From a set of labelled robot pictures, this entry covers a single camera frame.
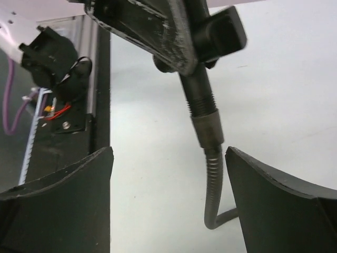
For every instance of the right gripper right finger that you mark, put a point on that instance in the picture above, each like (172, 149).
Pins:
(279, 212)

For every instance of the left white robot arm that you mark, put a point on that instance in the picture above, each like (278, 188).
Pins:
(47, 55)

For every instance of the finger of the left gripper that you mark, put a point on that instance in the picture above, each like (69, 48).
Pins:
(158, 27)

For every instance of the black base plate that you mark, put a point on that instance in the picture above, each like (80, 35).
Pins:
(77, 133)

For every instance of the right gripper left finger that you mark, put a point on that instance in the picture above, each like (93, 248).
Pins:
(65, 211)

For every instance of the black T-shaped connector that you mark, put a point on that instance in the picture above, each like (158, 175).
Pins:
(214, 36)

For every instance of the white slotted cable duct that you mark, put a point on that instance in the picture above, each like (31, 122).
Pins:
(30, 142)

